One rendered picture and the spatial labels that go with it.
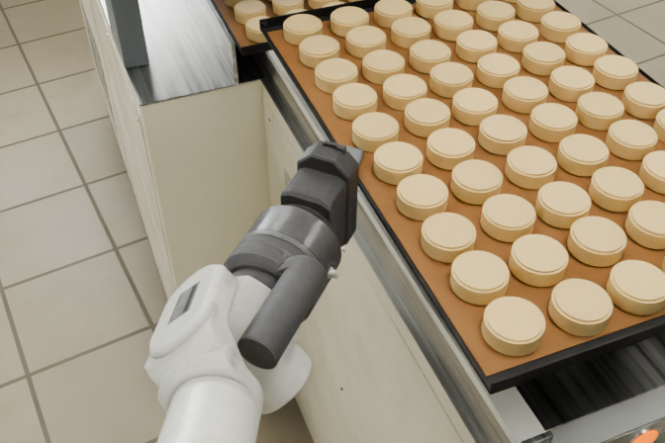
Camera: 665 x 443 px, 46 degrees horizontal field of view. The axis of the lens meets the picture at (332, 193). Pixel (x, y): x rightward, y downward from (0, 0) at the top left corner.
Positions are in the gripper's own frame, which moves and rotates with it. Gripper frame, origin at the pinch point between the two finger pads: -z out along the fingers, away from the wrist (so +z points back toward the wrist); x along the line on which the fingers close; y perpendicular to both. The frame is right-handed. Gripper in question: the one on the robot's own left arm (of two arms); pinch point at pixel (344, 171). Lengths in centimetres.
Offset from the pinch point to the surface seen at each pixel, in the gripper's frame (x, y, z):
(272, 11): -10, 30, -42
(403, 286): -13.2, -7.7, 1.0
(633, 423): -15.7, -33.9, 6.5
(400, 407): -30.9, -9.9, 4.5
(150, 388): -100, 55, -21
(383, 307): -18.9, -5.4, 0.1
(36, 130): -101, 143, -88
